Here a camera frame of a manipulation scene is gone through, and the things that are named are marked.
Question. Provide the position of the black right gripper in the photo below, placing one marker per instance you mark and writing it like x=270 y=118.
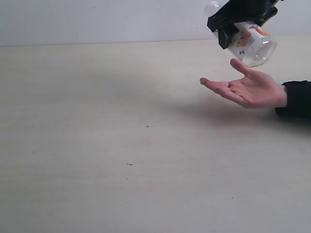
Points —
x=222 y=17

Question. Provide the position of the person's open bare hand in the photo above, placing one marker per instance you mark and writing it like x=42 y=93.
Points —
x=256 y=90

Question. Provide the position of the clear tea bottle apple label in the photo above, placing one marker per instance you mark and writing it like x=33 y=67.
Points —
x=252 y=45

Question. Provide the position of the black sleeved forearm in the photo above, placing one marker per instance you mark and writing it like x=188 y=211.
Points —
x=298 y=100

